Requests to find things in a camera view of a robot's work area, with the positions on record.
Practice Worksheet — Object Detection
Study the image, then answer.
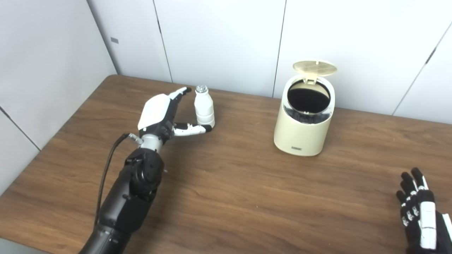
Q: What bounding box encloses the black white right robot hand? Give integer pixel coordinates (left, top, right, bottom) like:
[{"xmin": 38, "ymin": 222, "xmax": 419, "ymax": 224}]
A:
[{"xmin": 396, "ymin": 168, "xmax": 452, "ymax": 254}]

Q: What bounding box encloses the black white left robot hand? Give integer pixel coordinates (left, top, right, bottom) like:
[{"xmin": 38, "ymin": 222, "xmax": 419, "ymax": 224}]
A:
[{"xmin": 137, "ymin": 87, "xmax": 213, "ymax": 139}]

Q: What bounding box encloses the round cream bin lid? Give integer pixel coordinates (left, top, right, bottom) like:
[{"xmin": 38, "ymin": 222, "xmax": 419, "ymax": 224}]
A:
[{"xmin": 293, "ymin": 60, "xmax": 337, "ymax": 84}]

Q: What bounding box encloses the cream-colored bin body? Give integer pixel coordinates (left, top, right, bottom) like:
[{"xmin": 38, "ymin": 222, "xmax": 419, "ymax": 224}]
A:
[{"xmin": 274, "ymin": 75, "xmax": 335, "ymax": 157}]

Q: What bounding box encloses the small white plastic bottle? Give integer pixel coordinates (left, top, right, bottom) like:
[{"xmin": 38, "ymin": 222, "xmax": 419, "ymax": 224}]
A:
[{"xmin": 194, "ymin": 85, "xmax": 215, "ymax": 128}]

